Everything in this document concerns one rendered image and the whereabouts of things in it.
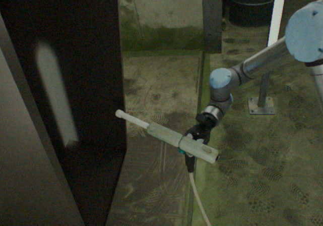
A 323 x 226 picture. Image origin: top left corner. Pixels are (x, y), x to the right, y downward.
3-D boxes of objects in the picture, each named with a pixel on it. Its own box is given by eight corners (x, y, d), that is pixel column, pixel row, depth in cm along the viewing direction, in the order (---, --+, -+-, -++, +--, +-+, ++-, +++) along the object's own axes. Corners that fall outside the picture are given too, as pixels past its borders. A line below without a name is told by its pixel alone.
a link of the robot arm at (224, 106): (215, 85, 125) (215, 100, 132) (203, 102, 119) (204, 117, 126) (234, 90, 121) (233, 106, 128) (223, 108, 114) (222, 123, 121)
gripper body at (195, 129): (204, 150, 113) (216, 130, 120) (205, 138, 107) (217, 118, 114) (188, 143, 117) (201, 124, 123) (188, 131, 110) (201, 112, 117)
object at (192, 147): (218, 177, 114) (220, 147, 97) (213, 186, 111) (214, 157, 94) (129, 134, 135) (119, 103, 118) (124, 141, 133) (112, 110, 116)
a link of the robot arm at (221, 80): (226, 62, 116) (225, 83, 125) (204, 72, 113) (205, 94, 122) (240, 72, 110) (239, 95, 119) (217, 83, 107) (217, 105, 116)
